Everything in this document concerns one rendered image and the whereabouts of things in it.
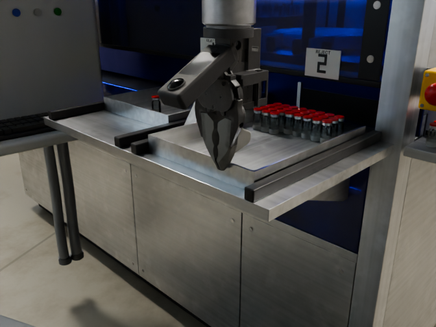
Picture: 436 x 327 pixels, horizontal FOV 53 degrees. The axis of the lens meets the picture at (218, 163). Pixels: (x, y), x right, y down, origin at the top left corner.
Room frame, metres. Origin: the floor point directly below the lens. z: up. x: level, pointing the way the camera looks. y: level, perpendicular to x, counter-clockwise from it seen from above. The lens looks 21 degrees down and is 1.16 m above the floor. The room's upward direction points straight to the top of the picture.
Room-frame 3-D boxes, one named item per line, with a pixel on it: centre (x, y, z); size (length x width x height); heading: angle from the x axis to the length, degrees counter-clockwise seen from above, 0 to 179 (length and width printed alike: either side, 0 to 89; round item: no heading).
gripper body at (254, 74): (0.65, -0.02, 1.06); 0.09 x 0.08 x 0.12; 135
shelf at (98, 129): (0.96, 0.01, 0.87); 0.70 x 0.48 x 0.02; 45
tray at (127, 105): (1.13, 0.08, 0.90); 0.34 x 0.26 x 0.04; 135
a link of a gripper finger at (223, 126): (0.63, -0.03, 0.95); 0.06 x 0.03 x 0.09; 135
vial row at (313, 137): (0.89, -0.16, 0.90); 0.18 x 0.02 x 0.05; 45
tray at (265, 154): (0.81, -0.08, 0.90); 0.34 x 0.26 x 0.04; 135
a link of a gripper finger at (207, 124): (0.66, -0.01, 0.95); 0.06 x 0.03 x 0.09; 135
